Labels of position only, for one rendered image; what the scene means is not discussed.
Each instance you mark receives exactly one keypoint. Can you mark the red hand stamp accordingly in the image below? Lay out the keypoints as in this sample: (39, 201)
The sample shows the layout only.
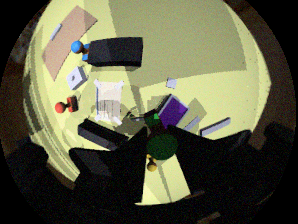
(72, 105)

